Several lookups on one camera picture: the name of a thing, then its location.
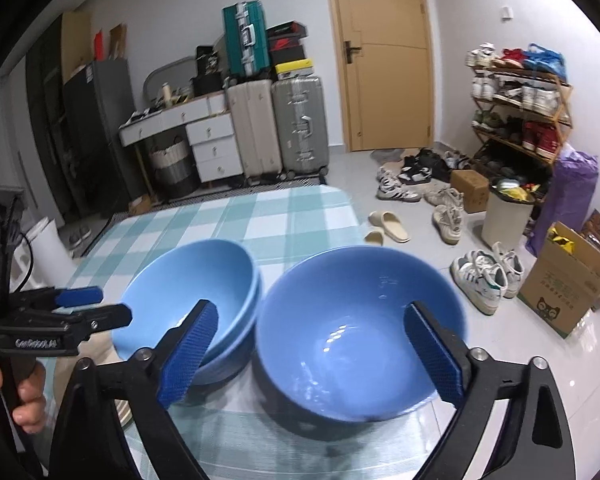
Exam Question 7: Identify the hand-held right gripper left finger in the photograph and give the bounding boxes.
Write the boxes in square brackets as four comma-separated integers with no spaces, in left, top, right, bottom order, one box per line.
[50,299,220,480]

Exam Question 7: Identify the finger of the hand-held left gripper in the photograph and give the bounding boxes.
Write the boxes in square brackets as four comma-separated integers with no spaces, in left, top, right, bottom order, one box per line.
[50,304,133,342]
[12,285,105,314]

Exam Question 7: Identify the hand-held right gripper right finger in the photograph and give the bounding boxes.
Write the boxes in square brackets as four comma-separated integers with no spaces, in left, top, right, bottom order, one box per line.
[403,301,581,480]

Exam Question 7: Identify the light blue bowl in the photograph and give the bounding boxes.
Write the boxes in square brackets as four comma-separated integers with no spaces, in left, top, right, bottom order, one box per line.
[192,267,264,387]
[112,239,261,362]

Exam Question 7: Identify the large deep blue bowl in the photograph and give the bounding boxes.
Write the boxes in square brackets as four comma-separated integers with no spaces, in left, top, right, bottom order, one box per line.
[256,246,469,423]

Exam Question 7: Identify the person's left hand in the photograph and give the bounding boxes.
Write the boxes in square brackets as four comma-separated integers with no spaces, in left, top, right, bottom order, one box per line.
[0,361,48,434]

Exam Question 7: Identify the white electric kettle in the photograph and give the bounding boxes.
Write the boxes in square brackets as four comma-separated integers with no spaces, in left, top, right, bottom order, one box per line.
[22,217,74,287]

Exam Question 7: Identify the white green sneaker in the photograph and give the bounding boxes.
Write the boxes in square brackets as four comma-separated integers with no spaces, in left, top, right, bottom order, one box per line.
[451,255,509,316]
[492,242,526,299]

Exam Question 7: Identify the beige sneaker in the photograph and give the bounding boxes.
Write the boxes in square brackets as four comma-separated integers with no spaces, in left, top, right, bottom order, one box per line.
[424,186,465,209]
[432,204,464,246]

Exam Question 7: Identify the printed cardboard box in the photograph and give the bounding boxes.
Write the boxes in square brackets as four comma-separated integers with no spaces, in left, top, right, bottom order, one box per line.
[517,221,600,339]

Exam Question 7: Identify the white trash bin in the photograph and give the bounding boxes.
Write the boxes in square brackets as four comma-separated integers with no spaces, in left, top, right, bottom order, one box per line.
[481,177,537,250]

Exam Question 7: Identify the woven laundry basket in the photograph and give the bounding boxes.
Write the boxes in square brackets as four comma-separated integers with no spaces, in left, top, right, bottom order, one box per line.
[147,140,199,199]

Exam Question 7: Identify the striped floor mat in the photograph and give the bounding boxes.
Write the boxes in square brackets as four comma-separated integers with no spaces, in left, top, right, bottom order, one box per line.
[107,176,329,221]

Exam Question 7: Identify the dark grey fridge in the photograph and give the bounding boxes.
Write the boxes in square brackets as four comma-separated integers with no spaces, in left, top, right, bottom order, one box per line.
[62,58,148,207]

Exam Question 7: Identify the small brown cardboard box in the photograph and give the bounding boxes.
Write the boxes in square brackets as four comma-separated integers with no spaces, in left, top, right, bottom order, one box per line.
[450,169,490,214]

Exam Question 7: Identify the teal checked tablecloth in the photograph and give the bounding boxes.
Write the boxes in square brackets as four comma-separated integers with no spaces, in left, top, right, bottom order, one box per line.
[45,185,462,480]

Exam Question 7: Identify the pile of mixed sneakers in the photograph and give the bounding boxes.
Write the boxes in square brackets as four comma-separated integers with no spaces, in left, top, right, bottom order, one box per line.
[376,147,473,205]

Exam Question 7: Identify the black cabinet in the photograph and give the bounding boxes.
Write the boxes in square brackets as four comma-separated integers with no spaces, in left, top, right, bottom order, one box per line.
[25,12,96,221]

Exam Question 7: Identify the grey door mat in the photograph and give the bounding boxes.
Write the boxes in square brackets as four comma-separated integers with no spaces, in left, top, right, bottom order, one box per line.
[370,148,417,165]

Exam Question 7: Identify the white desk with drawers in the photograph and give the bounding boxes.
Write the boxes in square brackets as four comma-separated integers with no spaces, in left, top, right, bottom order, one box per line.
[118,92,236,187]

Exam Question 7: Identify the purple bag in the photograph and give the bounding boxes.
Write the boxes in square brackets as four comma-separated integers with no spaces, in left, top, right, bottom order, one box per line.
[525,145,600,257]

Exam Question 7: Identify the beige suitcase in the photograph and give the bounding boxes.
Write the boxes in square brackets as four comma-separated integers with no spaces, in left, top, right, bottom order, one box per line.
[225,79,284,184]

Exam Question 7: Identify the oval mirror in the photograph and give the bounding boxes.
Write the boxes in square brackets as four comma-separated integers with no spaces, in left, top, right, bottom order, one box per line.
[144,56,201,107]

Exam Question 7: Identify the black storage box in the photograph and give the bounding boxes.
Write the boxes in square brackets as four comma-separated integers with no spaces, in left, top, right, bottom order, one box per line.
[192,75,226,97]

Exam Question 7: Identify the brown wooden board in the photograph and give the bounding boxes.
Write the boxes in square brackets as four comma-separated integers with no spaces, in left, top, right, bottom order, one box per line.
[60,11,94,84]

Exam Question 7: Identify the silver suitcase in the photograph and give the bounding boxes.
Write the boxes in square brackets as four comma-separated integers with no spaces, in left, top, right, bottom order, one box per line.
[271,74,330,182]

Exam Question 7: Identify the black printed box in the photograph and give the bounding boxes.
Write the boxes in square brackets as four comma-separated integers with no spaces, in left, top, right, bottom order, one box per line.
[195,46,221,79]

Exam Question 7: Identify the rows of racked shoes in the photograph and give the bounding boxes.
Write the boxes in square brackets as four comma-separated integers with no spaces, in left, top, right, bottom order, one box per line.
[466,43,568,158]

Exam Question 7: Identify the wooden door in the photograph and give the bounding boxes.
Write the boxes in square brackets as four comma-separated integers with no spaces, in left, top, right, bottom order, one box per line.
[322,0,436,153]

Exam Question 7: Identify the wooden shoe rack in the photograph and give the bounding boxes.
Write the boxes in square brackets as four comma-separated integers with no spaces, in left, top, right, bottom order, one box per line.
[467,57,574,197]

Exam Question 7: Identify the yellow black shoe box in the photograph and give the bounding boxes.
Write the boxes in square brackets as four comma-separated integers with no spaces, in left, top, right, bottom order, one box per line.
[274,58,315,81]

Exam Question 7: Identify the teal suitcase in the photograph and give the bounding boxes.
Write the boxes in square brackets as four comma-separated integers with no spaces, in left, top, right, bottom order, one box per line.
[222,0,271,79]

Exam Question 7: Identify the blue plastic bag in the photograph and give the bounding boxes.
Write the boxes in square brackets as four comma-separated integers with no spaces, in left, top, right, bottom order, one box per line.
[525,44,567,79]

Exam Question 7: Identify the plain black shoe box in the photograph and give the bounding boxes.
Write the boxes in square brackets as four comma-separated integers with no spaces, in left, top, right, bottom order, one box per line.
[271,47,306,65]

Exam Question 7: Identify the black red shoe box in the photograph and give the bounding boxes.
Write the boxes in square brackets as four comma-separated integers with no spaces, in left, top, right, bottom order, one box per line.
[267,21,309,52]

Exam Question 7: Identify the black cable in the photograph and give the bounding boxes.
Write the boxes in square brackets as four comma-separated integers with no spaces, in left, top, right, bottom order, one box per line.
[15,231,35,292]

